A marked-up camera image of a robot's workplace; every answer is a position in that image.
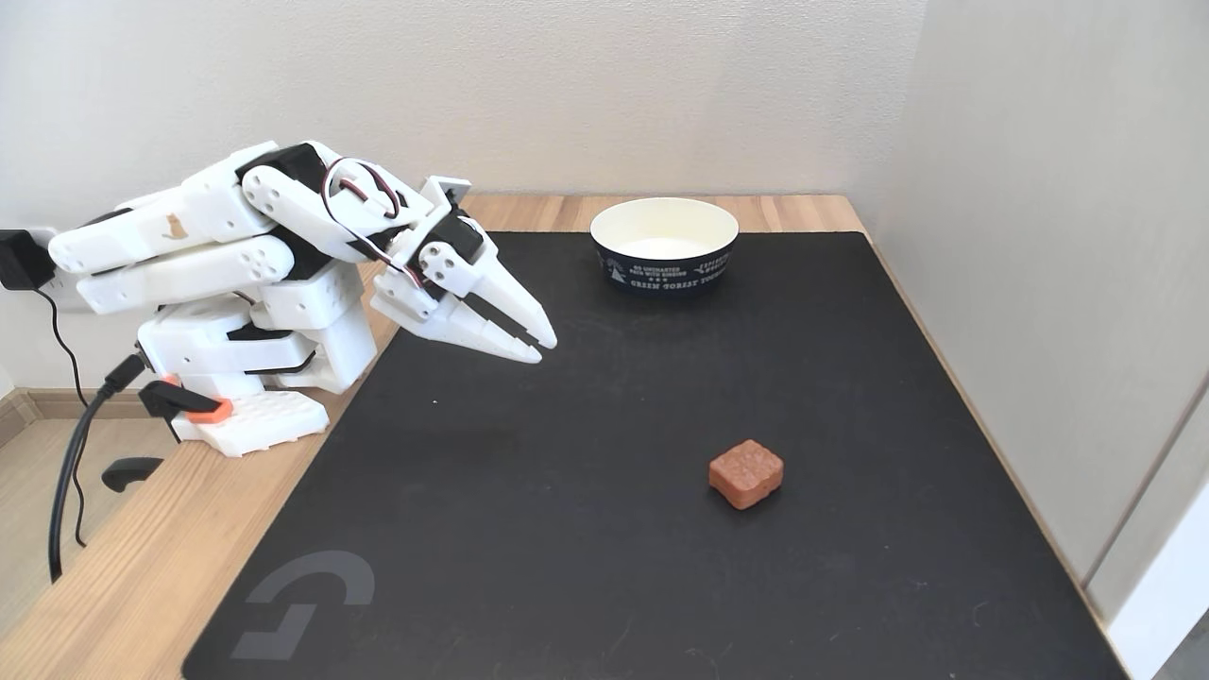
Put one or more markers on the brown square toy block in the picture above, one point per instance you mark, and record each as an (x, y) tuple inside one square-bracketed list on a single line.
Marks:
[(746, 472)]

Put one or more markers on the dark blue paper bowl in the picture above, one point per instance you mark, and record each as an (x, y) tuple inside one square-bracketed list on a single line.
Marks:
[(664, 247)]

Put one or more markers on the black desk mat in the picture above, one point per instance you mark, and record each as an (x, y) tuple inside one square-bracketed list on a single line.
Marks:
[(614, 491)]

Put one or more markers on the black and orange clamp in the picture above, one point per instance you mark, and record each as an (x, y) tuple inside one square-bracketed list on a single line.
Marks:
[(184, 404)]

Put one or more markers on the black power adapter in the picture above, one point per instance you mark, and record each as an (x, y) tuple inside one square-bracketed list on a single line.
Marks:
[(21, 260)]

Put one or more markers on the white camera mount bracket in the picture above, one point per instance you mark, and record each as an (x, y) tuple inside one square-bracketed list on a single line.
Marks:
[(446, 194)]

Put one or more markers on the white wall outlet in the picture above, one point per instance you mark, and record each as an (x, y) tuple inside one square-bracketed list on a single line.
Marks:
[(66, 291)]

